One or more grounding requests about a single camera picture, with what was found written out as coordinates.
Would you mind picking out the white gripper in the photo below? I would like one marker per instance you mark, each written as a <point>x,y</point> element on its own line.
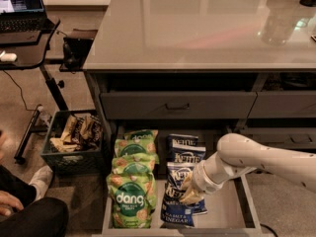
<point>200,181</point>

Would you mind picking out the blue kettle chip bag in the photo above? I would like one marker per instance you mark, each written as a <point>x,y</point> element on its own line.
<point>182,139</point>
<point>172,210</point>
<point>186,154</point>

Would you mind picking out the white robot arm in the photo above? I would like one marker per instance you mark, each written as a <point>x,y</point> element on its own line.
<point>237,155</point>

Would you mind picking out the open grey middle drawer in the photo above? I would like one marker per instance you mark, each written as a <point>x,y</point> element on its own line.
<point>230,211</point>

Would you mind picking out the front green Dang chip bag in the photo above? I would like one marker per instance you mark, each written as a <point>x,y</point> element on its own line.
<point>134,198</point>

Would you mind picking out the green dang chip bag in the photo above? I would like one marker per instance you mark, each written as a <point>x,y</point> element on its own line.
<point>130,146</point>
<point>134,198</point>
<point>142,134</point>
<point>133,164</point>

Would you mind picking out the back green Dang chip bag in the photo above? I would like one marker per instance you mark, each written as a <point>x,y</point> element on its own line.
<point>142,134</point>

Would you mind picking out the grey right top drawer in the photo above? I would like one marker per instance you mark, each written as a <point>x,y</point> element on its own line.
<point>284,105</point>

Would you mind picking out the grey counter cabinet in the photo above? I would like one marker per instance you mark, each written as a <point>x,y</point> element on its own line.
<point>202,45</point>

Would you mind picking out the person's hand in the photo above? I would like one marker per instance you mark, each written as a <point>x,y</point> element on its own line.
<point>6,201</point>

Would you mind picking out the grey right lower drawers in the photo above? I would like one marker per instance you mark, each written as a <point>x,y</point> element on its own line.
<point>296,138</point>

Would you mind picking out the brown snack bags in crate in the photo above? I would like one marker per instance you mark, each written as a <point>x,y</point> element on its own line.
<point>79,134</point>

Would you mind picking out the dark plastic crate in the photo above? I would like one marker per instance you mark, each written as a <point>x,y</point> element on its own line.
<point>75,163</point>

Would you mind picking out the person's leg in black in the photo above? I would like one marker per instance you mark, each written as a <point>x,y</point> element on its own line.
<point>47,217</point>

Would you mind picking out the white sneaker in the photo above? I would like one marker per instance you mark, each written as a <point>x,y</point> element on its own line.
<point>41,181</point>

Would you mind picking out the black rolling laptop desk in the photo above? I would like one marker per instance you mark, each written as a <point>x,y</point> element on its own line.
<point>30,57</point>

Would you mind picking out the white computer mouse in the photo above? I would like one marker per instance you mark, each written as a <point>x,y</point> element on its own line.
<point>8,57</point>

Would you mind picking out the open laptop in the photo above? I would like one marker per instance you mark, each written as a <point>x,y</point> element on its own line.
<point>21,15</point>

